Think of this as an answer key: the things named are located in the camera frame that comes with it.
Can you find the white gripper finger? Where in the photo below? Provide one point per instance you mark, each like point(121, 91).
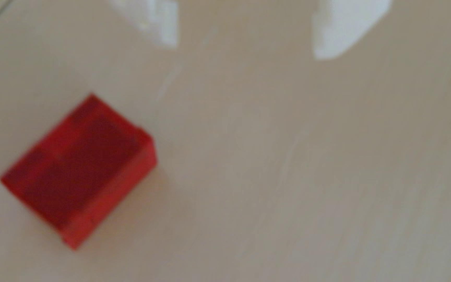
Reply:
point(159, 19)
point(343, 27)

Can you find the red block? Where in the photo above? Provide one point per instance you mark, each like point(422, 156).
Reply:
point(80, 168)

